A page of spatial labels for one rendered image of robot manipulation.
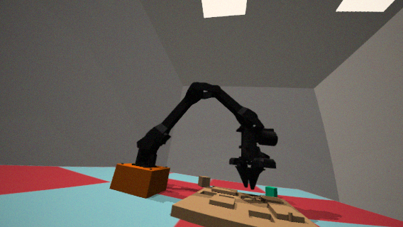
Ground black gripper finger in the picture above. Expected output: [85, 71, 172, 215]
[235, 166, 249, 188]
[246, 167, 265, 190]

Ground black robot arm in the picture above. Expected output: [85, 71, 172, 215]
[132, 82, 277, 168]

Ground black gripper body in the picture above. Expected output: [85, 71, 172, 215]
[229, 142, 276, 169]

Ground small green block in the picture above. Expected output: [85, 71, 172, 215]
[265, 186, 278, 197]

